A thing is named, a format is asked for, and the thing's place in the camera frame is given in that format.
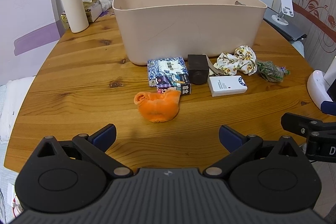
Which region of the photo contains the orange fuzzy sock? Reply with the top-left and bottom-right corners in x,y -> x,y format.
134,89 -> 181,123

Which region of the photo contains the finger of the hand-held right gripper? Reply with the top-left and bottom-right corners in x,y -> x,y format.
321,100 -> 336,117
281,112 -> 336,138

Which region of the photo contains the blue patterned tissue packet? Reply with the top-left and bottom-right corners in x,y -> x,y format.
147,57 -> 189,87

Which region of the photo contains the gold foil packet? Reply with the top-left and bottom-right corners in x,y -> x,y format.
61,12 -> 70,29

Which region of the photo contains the white flat box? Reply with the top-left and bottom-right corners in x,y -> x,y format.
207,75 -> 248,97

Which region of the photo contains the white thermos bottle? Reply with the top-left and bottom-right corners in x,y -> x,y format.
61,0 -> 89,33

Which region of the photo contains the white bedding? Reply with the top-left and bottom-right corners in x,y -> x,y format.
0,76 -> 36,145

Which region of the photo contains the dark brown cube box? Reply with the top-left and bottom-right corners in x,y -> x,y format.
187,54 -> 210,85

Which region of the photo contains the tissue box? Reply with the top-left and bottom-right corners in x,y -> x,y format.
83,0 -> 103,23

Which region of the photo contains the floral fabric scrunchie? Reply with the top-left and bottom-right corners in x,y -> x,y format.
213,45 -> 257,76

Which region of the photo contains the black cartoon print box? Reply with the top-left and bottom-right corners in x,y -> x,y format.
156,75 -> 192,95

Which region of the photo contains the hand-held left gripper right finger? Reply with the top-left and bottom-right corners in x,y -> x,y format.
203,124 -> 301,178

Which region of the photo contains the beige plastic storage bin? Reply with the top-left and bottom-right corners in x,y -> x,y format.
112,0 -> 268,66

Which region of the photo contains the white rounded device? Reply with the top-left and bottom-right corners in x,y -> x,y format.
307,55 -> 336,110

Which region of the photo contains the grey laptop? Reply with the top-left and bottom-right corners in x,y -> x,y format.
263,15 -> 307,41

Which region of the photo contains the white phone stand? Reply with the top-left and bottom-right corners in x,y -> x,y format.
271,0 -> 295,25

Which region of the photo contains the white and purple board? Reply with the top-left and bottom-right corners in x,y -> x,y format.
0,0 -> 66,85

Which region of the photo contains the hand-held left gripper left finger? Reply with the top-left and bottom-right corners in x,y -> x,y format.
35,124 -> 133,178

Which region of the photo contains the green clear snack packet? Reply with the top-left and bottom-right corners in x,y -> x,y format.
256,59 -> 291,83

